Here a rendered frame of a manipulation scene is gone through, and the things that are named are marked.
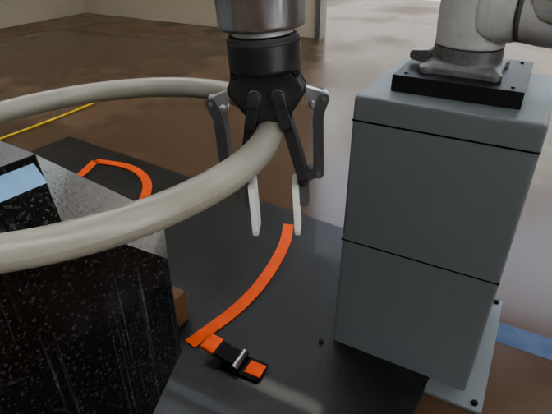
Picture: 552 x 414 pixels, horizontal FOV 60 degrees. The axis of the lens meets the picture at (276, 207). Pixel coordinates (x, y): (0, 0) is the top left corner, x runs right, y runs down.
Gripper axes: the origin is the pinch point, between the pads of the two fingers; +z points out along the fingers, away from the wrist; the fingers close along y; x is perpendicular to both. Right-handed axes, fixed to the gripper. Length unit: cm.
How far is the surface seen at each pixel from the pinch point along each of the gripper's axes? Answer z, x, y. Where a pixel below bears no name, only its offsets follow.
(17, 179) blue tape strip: 0.9, -12.0, 40.9
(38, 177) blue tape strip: 1.6, -14.1, 38.9
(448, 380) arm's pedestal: 83, -46, -39
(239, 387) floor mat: 80, -40, 19
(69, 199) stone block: 6.5, -15.9, 36.1
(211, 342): 74, -51, 28
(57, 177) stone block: 3.3, -17.5, 37.9
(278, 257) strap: 78, -101, 13
